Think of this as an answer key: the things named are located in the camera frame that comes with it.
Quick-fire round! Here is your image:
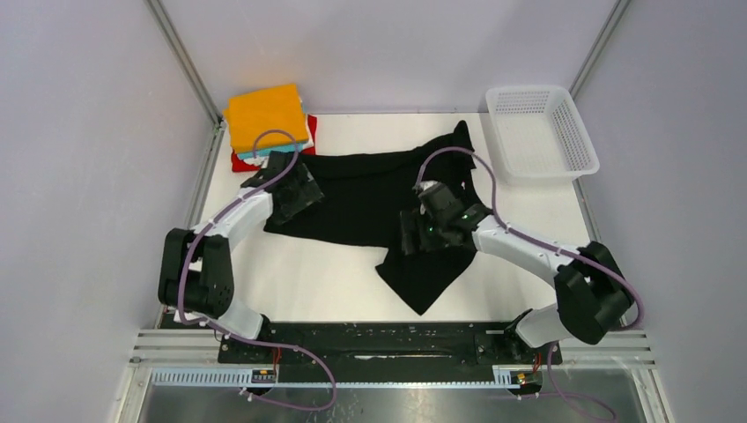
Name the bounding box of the slotted cable duct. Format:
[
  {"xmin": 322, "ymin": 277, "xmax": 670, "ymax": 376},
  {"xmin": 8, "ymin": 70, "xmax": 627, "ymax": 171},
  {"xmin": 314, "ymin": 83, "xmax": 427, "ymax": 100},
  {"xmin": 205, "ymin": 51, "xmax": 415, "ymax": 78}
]
[{"xmin": 151, "ymin": 362, "xmax": 543, "ymax": 390}]

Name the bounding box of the red folded t shirt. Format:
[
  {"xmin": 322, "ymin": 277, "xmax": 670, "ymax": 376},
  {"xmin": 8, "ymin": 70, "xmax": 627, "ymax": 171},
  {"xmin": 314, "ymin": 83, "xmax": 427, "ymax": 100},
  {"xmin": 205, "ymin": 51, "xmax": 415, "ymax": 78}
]
[{"xmin": 230, "ymin": 115, "xmax": 318, "ymax": 173}]

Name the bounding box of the aluminium frame rail right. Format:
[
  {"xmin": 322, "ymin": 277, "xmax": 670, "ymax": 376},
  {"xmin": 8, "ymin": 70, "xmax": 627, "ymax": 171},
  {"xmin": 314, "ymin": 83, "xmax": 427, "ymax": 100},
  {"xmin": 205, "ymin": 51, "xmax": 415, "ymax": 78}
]
[{"xmin": 568, "ymin": 0, "xmax": 633, "ymax": 100}]

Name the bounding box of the aluminium frame rail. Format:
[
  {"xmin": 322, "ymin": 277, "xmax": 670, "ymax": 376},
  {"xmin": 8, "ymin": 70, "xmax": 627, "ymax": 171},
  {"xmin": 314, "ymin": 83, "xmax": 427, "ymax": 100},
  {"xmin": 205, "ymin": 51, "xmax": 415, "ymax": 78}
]
[
  {"xmin": 568, "ymin": 0, "xmax": 633, "ymax": 100},
  {"xmin": 144, "ymin": 1, "xmax": 223, "ymax": 226}
]

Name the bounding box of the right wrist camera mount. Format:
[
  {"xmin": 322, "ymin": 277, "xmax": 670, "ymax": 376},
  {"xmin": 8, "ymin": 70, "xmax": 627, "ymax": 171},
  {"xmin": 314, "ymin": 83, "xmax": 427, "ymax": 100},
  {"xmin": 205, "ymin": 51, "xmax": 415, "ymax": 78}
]
[{"xmin": 413, "ymin": 180, "xmax": 444, "ymax": 197}]

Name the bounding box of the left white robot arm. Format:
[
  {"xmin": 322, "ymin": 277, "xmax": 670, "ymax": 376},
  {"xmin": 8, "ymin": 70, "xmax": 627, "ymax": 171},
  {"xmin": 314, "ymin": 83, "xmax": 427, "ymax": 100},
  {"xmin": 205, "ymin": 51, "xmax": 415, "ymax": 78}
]
[{"xmin": 158, "ymin": 152, "xmax": 323, "ymax": 362}]

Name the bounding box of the aluminium frame rail left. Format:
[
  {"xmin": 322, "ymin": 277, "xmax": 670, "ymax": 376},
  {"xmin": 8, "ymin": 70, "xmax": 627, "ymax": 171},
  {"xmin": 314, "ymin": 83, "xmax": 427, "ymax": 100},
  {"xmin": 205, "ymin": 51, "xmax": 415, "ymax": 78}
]
[{"xmin": 144, "ymin": 1, "xmax": 223, "ymax": 226}]

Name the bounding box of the black t shirt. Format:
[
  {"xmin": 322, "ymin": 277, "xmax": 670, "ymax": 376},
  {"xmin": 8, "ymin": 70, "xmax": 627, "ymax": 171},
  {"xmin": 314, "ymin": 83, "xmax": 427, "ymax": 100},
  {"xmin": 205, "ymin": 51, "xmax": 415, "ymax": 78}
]
[{"xmin": 264, "ymin": 121, "xmax": 480, "ymax": 315}]

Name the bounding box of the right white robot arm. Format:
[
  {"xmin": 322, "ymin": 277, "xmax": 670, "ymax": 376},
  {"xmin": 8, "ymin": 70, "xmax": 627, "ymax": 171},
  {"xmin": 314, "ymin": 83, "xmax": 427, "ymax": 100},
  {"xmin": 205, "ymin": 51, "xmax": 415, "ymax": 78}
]
[{"xmin": 399, "ymin": 182, "xmax": 634, "ymax": 363}]

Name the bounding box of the orange folded t shirt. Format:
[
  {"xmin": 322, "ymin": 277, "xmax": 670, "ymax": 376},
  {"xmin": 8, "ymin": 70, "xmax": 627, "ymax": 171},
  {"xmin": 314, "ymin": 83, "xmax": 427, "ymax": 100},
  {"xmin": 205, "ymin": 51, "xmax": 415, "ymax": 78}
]
[{"xmin": 224, "ymin": 84, "xmax": 310, "ymax": 153}]

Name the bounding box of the white plastic basket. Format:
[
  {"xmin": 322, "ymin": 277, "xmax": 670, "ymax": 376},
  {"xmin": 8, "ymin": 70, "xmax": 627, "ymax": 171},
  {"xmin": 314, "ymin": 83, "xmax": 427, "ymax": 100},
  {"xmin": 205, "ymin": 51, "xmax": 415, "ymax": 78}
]
[{"xmin": 485, "ymin": 85, "xmax": 600, "ymax": 186}]

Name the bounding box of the teal folded t shirt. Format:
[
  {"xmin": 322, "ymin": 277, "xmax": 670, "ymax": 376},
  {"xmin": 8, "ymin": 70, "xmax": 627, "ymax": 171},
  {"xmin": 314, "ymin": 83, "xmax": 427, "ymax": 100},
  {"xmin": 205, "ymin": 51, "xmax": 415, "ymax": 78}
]
[{"xmin": 236, "ymin": 139, "xmax": 310, "ymax": 161}]

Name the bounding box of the white folded t shirt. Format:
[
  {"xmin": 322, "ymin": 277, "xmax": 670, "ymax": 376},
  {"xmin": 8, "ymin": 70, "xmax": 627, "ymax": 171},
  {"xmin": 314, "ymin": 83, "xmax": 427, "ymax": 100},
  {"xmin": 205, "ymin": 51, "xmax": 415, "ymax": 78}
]
[{"xmin": 241, "ymin": 137, "xmax": 315, "ymax": 167}]

